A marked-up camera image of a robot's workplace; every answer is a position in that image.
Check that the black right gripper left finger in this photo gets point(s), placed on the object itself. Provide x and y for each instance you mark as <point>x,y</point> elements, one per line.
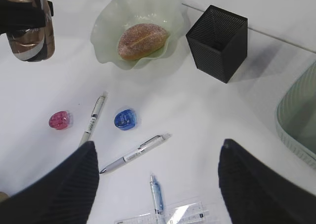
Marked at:
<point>63,196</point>

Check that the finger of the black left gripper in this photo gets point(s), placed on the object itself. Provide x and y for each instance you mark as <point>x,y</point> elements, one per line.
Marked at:
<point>16,16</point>

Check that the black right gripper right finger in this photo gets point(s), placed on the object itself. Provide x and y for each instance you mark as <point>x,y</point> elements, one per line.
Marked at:
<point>255,194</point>

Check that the brown coffee drink bottle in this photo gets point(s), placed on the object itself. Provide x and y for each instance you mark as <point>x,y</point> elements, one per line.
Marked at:
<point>34,44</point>

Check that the sugared bread bun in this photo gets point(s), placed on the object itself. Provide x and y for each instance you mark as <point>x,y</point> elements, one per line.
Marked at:
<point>141,40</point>

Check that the green plastic woven basket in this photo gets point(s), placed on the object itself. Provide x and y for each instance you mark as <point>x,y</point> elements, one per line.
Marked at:
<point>295,117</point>

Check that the grey grip right pen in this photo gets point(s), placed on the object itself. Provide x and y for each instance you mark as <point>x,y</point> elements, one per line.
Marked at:
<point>156,195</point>

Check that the grey grip pen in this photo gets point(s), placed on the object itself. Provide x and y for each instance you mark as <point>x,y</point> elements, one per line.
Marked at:
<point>140,150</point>
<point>156,195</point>

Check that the beige retractable pen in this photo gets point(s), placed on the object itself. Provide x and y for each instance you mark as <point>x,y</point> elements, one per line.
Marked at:
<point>93,118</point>

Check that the grey grip middle pen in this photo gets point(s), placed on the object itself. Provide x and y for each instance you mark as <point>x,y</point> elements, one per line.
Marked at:
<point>140,150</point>

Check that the green wavy glass plate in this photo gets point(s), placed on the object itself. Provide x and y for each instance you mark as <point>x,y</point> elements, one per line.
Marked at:
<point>119,15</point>

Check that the black mesh pen holder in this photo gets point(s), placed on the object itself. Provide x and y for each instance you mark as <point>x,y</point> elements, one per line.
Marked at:
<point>219,42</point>

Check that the clear plastic ruler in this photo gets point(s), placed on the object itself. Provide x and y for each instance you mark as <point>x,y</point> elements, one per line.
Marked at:
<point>193,213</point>

